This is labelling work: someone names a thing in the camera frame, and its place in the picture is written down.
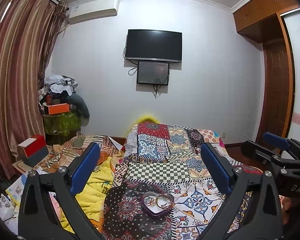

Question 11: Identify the small wall monitor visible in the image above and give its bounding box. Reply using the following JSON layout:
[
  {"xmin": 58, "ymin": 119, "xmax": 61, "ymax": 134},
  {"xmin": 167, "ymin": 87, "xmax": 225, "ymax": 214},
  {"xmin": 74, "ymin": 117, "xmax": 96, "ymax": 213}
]
[{"xmin": 137, "ymin": 61, "xmax": 170, "ymax": 86}]

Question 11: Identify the pile of grey clothes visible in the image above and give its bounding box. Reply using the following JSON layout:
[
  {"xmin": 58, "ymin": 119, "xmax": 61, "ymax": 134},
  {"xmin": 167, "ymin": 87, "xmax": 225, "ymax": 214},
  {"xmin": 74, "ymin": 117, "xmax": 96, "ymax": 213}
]
[{"xmin": 38, "ymin": 74, "xmax": 90, "ymax": 119}]

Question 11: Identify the wooden door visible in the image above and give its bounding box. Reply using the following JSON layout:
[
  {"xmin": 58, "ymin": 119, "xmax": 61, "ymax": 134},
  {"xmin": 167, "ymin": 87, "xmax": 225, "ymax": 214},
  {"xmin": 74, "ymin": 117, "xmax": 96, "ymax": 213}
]
[{"xmin": 256, "ymin": 13, "xmax": 295, "ymax": 150}]

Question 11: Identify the colourful patchwork bedspread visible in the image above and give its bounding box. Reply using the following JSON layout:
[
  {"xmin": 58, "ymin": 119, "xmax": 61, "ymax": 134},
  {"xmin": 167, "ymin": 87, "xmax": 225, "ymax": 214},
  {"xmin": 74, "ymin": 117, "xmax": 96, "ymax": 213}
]
[{"xmin": 101, "ymin": 121, "xmax": 288, "ymax": 240}]

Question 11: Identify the orange braided bracelet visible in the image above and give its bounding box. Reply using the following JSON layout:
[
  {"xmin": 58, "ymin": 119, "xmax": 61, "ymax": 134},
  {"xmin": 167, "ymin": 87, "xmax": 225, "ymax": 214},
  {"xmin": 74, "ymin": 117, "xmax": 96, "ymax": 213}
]
[{"xmin": 155, "ymin": 194, "xmax": 175, "ymax": 209}]

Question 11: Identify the striped brown curtain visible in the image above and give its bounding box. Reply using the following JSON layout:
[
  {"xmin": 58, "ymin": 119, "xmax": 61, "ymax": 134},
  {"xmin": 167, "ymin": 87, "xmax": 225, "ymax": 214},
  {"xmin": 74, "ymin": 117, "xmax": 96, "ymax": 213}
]
[{"xmin": 0, "ymin": 0, "xmax": 68, "ymax": 179}]

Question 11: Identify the purple heart-shaped jewelry box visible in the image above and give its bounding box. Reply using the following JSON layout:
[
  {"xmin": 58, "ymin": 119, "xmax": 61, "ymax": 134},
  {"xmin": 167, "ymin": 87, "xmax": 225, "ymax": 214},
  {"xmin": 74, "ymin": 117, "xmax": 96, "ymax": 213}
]
[{"xmin": 141, "ymin": 191, "xmax": 174, "ymax": 218}]

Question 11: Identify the wooden overhead cabinet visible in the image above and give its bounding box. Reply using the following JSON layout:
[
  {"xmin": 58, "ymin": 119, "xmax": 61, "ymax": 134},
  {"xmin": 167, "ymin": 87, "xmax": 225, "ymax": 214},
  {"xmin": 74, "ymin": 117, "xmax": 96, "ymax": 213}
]
[{"xmin": 234, "ymin": 0, "xmax": 300, "ymax": 43}]

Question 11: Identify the white air conditioner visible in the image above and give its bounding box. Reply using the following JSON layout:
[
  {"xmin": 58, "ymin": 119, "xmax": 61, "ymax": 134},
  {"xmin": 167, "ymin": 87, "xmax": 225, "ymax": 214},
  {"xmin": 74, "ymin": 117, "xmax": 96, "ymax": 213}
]
[{"xmin": 68, "ymin": 0, "xmax": 119, "ymax": 24}]

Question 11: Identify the large wall television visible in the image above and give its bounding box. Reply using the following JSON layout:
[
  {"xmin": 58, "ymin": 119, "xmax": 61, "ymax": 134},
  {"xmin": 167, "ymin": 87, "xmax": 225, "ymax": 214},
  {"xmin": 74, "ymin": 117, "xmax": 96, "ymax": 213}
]
[{"xmin": 125, "ymin": 29, "xmax": 183, "ymax": 63}]

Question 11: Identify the red string bracelet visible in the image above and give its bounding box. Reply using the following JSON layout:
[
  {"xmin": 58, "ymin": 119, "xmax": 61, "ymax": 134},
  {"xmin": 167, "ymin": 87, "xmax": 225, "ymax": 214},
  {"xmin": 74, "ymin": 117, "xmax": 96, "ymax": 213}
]
[{"xmin": 143, "ymin": 195, "xmax": 156, "ymax": 207}]

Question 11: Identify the green patterned covered stand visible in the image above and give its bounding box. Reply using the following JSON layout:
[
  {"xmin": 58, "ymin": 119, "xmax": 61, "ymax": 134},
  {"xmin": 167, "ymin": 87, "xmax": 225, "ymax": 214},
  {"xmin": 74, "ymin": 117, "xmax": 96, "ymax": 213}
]
[{"xmin": 43, "ymin": 111, "xmax": 81, "ymax": 136}]

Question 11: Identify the orange shoe box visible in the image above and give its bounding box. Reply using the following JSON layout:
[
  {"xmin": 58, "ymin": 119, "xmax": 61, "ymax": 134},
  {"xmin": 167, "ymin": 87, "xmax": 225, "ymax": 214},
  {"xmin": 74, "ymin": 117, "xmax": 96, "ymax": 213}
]
[{"xmin": 44, "ymin": 103, "xmax": 70, "ymax": 115}]

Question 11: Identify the yellow fleece blanket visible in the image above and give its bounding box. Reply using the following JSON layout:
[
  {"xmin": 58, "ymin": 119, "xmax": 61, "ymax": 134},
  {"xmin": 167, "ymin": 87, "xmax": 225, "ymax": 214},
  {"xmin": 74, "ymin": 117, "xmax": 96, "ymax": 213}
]
[{"xmin": 76, "ymin": 125, "xmax": 151, "ymax": 231}]

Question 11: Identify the striped orange quilt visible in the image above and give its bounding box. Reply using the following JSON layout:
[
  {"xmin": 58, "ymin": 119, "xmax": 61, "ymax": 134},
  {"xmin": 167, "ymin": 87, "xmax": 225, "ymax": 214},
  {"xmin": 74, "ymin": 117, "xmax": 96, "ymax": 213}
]
[{"xmin": 39, "ymin": 135, "xmax": 125, "ymax": 173}]

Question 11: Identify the red and white box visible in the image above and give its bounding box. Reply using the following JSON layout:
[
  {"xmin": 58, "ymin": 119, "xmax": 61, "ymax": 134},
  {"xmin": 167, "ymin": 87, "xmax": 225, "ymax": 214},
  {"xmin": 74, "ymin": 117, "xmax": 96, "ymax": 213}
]
[{"xmin": 18, "ymin": 134, "xmax": 49, "ymax": 167}]

